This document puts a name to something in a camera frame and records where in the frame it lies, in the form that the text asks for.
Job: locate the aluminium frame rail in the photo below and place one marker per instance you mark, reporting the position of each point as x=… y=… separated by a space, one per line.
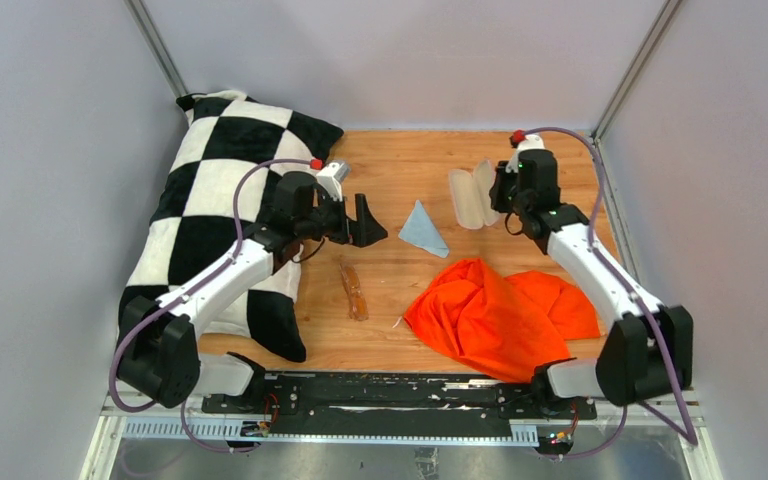
x=635 y=442

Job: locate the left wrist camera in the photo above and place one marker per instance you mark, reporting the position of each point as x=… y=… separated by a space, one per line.
x=331 y=177

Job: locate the black white checkered pillow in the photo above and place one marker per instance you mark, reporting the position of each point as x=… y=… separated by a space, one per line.
x=224 y=178

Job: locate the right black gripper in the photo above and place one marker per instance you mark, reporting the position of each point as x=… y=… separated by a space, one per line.
x=501 y=177

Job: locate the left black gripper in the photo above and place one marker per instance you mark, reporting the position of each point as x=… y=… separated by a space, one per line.
x=359 y=232

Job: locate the pink glasses case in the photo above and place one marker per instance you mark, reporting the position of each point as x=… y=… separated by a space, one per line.
x=470 y=194

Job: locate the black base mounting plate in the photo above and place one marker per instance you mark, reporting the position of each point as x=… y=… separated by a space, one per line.
x=402 y=406

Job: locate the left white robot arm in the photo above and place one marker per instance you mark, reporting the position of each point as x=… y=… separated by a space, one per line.
x=157 y=349

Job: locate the light blue cleaning cloth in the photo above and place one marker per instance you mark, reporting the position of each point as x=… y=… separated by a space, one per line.
x=420 y=231

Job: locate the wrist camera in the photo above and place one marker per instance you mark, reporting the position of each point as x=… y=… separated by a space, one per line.
x=521 y=141
x=331 y=177

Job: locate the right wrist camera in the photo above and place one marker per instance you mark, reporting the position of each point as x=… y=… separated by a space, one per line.
x=521 y=141

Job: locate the orange cloth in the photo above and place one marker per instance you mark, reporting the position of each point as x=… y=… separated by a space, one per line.
x=502 y=326

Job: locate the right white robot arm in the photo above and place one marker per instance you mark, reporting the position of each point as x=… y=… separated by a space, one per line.
x=648 y=350

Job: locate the orange transparent sunglasses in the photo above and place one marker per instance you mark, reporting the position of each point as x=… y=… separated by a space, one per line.
x=358 y=308

